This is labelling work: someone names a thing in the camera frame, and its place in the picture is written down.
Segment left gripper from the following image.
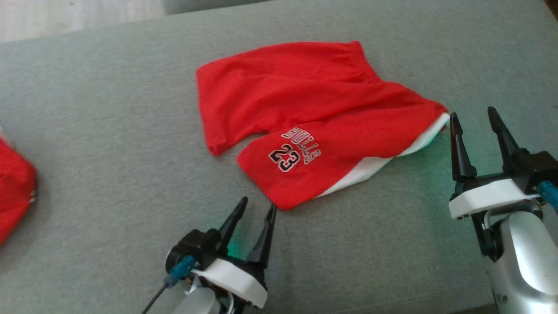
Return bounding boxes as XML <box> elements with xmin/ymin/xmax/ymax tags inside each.
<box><xmin>165</xmin><ymin>196</ymin><xmax>278</xmax><ymax>309</ymax></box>

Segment large grey sofa seat cushion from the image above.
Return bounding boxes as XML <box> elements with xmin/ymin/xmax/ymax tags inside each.
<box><xmin>0</xmin><ymin>0</ymin><xmax>558</xmax><ymax>314</ymax></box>

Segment red garment with white trim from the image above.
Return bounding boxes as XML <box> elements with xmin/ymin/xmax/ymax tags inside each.
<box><xmin>0</xmin><ymin>131</ymin><xmax>38</xmax><ymax>246</ymax></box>

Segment black cable with blue connector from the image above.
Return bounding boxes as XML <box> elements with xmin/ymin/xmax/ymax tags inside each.
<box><xmin>141</xmin><ymin>255</ymin><xmax>197</xmax><ymax>314</ymax></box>
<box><xmin>537</xmin><ymin>181</ymin><xmax>558</xmax><ymax>214</ymax></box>

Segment red Bulls 23 shorts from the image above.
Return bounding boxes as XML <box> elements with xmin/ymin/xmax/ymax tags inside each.
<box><xmin>195</xmin><ymin>40</ymin><xmax>450</xmax><ymax>211</ymax></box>

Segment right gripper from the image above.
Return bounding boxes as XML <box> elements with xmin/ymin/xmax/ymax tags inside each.
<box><xmin>448</xmin><ymin>106</ymin><xmax>558</xmax><ymax>262</ymax></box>

